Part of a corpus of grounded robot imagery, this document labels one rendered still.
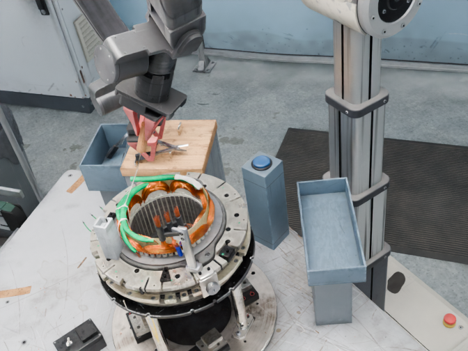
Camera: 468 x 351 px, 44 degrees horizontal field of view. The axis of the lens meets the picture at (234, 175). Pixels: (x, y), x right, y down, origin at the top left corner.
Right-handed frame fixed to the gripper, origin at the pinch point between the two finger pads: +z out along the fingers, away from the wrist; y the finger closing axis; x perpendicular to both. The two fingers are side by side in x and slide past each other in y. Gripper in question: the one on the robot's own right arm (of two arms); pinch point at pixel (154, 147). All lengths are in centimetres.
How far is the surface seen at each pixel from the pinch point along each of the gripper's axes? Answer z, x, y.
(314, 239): 6.9, 38.1, 22.6
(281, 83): 109, 4, -193
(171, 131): 2.4, 1.7, -8.8
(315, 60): 97, 25, -198
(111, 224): -8.7, 2.1, 33.3
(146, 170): 2.8, -1.3, 5.1
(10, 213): 33, -56, -10
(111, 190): 10.3, -12.5, 4.0
